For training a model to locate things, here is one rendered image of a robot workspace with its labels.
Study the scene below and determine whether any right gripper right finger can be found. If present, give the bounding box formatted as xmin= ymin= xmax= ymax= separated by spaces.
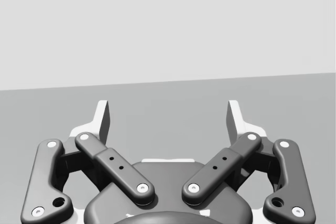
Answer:
xmin=181 ymin=100 xmax=317 ymax=224

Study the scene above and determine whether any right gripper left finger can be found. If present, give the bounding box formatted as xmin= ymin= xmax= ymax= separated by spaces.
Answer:
xmin=20 ymin=100 xmax=156 ymax=224

